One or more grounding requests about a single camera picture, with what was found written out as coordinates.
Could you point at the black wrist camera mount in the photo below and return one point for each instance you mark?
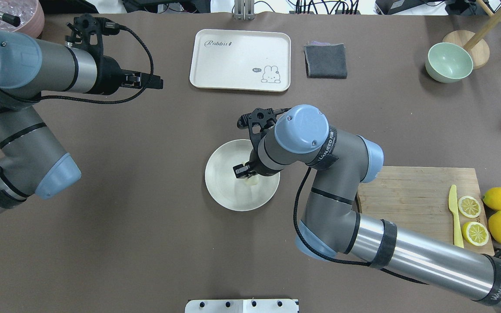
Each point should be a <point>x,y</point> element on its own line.
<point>258,122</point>

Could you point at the wooden glass rack stand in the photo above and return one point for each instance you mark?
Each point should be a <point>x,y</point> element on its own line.
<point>474,43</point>

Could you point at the lemon half near tip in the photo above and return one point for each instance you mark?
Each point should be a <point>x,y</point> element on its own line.
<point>475,233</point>

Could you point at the cream rabbit tray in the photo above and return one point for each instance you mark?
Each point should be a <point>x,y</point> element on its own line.
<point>241,60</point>

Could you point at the grey folded cloth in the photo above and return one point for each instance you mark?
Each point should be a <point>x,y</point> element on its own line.
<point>325,60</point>

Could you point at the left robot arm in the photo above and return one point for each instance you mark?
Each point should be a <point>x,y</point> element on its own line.
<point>34,162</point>

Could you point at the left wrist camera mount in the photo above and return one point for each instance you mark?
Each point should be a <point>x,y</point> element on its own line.
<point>87,33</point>

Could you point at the lemon half near handle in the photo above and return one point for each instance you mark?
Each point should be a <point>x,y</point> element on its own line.
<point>469,207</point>

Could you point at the wooden cutting board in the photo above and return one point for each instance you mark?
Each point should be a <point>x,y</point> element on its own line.
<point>416,198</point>

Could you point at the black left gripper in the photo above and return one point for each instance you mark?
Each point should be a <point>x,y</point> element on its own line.
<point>110,77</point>

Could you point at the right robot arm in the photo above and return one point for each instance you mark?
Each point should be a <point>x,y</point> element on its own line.
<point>332,223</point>

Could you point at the mint green bowl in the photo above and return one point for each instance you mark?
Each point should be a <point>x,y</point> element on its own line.
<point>448,63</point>

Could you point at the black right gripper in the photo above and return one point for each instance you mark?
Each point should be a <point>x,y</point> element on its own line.
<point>252,167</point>

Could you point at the cream round plate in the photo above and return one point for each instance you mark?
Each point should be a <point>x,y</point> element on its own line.
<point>233,193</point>

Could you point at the yellow plastic knife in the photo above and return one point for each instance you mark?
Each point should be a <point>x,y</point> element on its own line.
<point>454,210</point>

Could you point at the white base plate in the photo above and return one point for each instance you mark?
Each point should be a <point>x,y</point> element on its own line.
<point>243,306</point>

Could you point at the pink bowl with ice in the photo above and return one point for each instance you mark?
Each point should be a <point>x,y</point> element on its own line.
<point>30,13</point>

